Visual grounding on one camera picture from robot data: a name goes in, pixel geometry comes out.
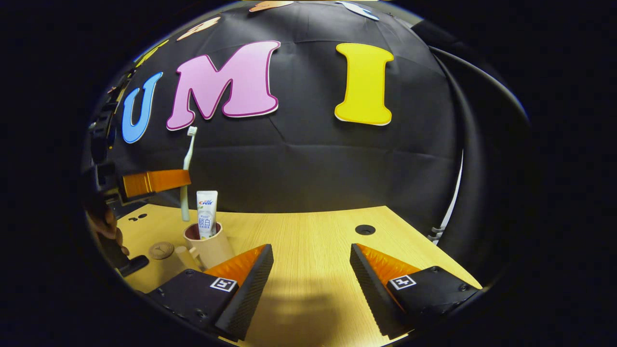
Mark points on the pale green toothbrush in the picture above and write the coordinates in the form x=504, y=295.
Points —
x=187, y=164

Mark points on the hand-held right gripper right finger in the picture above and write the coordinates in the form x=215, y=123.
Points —
x=368, y=289

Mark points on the beige cup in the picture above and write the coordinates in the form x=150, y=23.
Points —
x=217, y=250

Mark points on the white toothpaste tube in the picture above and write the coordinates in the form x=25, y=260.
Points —
x=207, y=212

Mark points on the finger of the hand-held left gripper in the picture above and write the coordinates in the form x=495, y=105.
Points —
x=154, y=182

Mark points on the round brown coaster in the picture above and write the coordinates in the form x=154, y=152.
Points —
x=161, y=250

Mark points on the wooden desktop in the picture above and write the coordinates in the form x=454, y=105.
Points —
x=313, y=250

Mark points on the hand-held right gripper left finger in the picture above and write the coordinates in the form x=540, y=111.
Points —
x=250, y=294

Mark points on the black backdrop cloth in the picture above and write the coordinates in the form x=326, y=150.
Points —
x=313, y=159

